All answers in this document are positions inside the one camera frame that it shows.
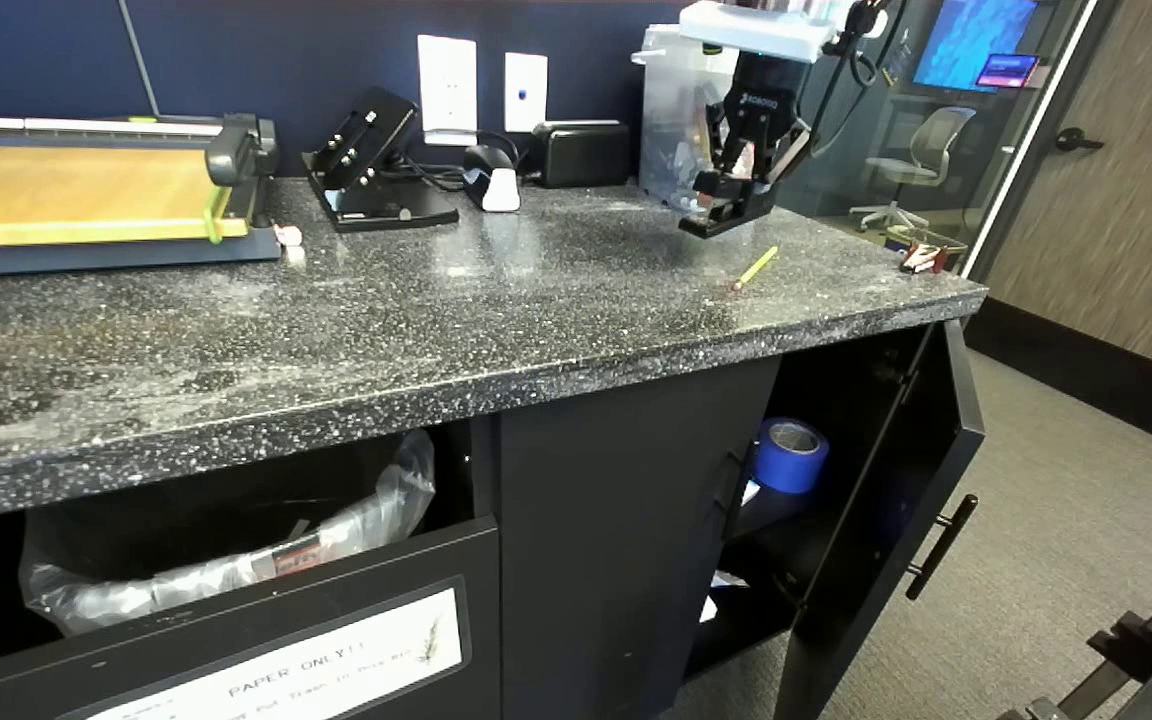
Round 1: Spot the small red and white object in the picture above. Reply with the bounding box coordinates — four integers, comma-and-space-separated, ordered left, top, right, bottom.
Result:
897, 234, 950, 279

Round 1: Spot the black cabinet door handle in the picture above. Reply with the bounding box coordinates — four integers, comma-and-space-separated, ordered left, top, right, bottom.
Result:
898, 493, 978, 604

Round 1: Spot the black and white tape dispenser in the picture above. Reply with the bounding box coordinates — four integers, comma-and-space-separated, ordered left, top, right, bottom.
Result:
461, 135, 526, 216

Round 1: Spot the clear plastic trash bag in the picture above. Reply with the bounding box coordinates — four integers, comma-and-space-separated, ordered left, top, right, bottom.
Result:
17, 427, 441, 641

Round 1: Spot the black room door handle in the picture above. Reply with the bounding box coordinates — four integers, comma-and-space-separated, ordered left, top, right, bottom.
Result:
1053, 122, 1109, 159

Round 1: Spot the grey office chair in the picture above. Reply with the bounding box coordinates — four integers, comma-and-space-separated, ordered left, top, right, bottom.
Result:
847, 105, 978, 239

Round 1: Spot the blue tape roll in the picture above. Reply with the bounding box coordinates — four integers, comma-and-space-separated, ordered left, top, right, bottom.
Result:
748, 416, 830, 501

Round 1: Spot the small white wall outlet plate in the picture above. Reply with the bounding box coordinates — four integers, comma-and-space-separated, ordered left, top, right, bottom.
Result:
498, 47, 552, 135

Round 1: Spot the yellow pencil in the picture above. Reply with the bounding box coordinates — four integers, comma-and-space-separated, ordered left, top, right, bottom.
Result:
726, 242, 785, 297

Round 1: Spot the black cabinet door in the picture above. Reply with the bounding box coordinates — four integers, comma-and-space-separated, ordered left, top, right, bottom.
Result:
773, 317, 986, 720

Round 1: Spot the black stapler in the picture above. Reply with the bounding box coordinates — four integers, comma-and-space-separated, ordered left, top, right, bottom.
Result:
677, 163, 779, 242

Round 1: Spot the black metal stand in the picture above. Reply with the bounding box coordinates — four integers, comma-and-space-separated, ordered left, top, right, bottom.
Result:
996, 537, 1152, 720

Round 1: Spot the black pull-out bin drawer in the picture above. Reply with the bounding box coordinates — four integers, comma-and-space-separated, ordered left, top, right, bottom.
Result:
0, 516, 509, 720

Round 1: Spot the black rectangular desk box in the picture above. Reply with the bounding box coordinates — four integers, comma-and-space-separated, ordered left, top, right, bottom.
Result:
532, 117, 635, 189

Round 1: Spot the small white cap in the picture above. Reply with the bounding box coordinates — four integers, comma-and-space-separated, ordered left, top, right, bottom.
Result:
270, 224, 308, 273

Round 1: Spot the clear plastic storage container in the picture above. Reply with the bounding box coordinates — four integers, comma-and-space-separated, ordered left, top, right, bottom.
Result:
628, 18, 748, 216

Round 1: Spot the white drawer label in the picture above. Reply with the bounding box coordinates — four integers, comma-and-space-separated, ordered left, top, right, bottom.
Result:
86, 585, 466, 720

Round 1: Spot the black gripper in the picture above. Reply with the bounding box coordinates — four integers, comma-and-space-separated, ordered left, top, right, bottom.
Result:
707, 56, 815, 198

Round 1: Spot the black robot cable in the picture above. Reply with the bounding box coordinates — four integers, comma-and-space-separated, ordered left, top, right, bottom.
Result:
829, 0, 905, 96

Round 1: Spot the tall white wall plate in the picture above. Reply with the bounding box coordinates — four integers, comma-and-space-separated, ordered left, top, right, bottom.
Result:
417, 33, 483, 147

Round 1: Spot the thin grey wall cable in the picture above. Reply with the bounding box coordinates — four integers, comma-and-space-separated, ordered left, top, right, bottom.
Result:
115, 0, 166, 121

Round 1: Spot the paper trimmer with yellow board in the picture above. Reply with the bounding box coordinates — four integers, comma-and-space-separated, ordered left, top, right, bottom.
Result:
0, 108, 286, 285

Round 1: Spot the computer monitor with blue screen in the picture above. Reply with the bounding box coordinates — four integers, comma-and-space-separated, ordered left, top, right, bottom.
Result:
906, 0, 1046, 96

